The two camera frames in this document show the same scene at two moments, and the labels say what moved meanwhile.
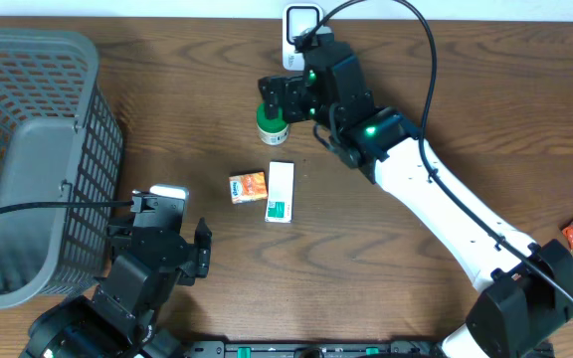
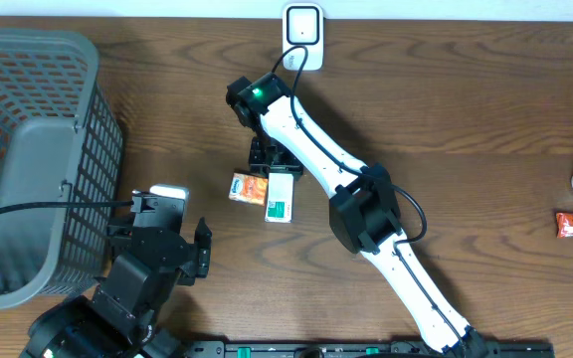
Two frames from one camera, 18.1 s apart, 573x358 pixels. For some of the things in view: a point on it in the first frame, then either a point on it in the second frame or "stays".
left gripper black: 202,259 stays
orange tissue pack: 248,187 stays
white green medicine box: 280,194 stays
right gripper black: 292,88 to 290,165
